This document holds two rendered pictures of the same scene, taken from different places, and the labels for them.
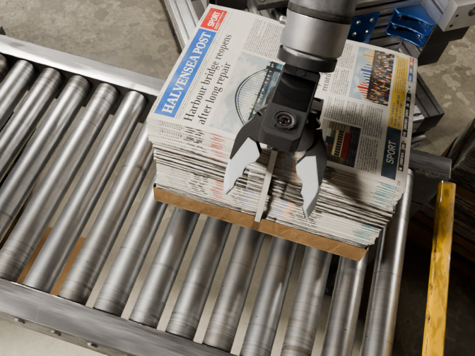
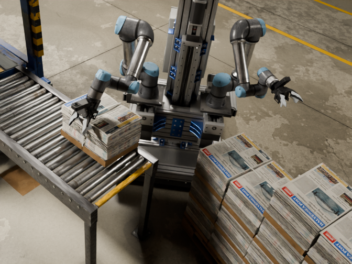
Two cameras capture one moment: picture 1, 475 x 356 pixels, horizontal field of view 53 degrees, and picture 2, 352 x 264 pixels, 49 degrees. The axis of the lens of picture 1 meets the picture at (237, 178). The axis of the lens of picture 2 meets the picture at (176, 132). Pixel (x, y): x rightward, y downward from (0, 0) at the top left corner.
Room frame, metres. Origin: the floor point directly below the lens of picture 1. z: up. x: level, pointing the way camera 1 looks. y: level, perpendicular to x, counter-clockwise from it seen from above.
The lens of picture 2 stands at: (-0.94, -1.08, 2.50)
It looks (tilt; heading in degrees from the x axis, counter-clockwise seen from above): 42 degrees down; 21
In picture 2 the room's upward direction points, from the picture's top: 11 degrees clockwise
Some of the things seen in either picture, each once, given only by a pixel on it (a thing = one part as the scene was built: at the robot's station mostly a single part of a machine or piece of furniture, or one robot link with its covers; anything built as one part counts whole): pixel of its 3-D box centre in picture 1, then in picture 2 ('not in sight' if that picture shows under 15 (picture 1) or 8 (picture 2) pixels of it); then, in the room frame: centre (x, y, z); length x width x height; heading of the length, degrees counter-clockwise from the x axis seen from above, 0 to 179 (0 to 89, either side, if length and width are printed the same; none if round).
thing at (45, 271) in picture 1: (92, 183); (48, 128); (0.42, 0.28, 0.77); 0.47 x 0.05 x 0.05; 170
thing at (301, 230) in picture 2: not in sight; (312, 207); (0.61, -1.33, 0.95); 0.38 x 0.29 x 0.23; 153
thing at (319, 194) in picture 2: not in sight; (321, 193); (0.62, -1.33, 1.06); 0.37 x 0.29 x 0.01; 153
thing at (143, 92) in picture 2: not in sight; (149, 87); (1.08, -0.05, 0.87); 0.15 x 0.15 x 0.10
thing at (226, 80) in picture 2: not in sight; (221, 84); (1.30, -0.50, 0.98); 0.13 x 0.12 x 0.14; 140
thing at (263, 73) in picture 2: not in sight; (265, 76); (1.23, -0.79, 1.21); 0.11 x 0.08 x 0.09; 50
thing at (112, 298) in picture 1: (155, 202); (63, 139); (0.40, 0.15, 0.77); 0.47 x 0.05 x 0.05; 170
